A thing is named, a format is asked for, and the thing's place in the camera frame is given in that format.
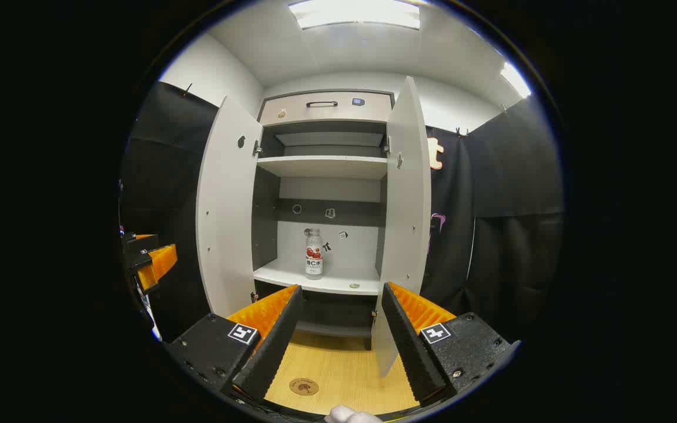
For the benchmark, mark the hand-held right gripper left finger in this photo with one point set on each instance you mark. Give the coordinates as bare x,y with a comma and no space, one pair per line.
274,346

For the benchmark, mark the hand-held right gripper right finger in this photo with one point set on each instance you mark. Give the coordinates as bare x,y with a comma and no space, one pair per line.
412,346

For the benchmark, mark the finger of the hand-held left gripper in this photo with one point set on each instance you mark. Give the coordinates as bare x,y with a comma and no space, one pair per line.
141,242
161,264

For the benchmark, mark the round brown coaster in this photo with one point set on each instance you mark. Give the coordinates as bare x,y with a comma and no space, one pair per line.
304,386

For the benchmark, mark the white cabinet door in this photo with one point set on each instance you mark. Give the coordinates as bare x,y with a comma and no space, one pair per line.
406,205
227,205

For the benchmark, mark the clear bottle with red label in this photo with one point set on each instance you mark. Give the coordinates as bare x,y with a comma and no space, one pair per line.
314,258

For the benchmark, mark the white and grey cabinet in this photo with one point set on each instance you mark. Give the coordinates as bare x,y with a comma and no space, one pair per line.
353,252

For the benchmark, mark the white cabinet shelf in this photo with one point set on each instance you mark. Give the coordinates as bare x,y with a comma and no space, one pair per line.
321,166
291,275

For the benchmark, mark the beige cabinet drawer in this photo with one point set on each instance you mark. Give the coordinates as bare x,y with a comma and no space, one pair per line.
327,114

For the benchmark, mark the bright monitor screen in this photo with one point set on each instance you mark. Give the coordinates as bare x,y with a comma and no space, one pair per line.
156,333

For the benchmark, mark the black backdrop cloth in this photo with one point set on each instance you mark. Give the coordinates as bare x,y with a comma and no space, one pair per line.
509,176

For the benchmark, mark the rectangular ceiling light panel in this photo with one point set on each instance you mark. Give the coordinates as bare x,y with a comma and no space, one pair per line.
355,13
516,80

